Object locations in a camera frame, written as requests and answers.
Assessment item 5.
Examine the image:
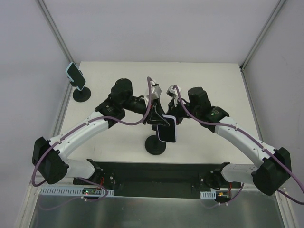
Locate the phone with lilac case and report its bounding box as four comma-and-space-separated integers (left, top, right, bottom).
157, 115, 176, 143

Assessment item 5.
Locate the black phone stand corner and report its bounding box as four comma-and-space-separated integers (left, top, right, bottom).
144, 125, 166, 155

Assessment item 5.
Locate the black phone stand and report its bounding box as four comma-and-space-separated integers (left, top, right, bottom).
71, 70, 91, 103

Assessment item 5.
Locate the phone with light blue case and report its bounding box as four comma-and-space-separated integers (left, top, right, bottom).
66, 62, 86, 91

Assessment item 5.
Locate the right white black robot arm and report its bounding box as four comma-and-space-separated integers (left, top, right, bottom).
167, 85, 292, 196

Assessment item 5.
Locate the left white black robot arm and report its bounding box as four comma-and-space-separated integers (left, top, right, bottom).
31, 77, 170, 187

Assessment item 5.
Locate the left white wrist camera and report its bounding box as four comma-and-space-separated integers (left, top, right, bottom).
144, 80, 162, 105

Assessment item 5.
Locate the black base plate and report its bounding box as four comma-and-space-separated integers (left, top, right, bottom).
73, 159, 245, 199

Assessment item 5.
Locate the right aluminium frame rail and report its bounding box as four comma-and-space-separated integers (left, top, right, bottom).
240, 70, 264, 142

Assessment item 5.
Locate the aluminium frame rail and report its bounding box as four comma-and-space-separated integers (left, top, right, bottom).
240, 70, 264, 142
50, 68, 73, 137

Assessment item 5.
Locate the right aluminium frame post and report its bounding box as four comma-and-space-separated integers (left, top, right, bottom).
239, 0, 288, 72

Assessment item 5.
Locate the aluminium frame post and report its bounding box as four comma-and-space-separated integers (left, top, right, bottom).
239, 0, 288, 72
35, 0, 79, 66

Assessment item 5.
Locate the left aluminium frame rail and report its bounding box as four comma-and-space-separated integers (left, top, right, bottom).
50, 68, 73, 137

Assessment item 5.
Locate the right white cable duct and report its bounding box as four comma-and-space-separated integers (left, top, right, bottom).
199, 190, 217, 200

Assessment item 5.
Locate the white cable duct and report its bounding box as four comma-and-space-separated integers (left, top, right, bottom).
199, 190, 217, 200
40, 187, 114, 197

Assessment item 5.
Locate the left white cable duct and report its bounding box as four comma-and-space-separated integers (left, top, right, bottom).
40, 187, 114, 197

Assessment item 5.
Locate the left aluminium frame post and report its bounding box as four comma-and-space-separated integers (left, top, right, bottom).
35, 0, 79, 66

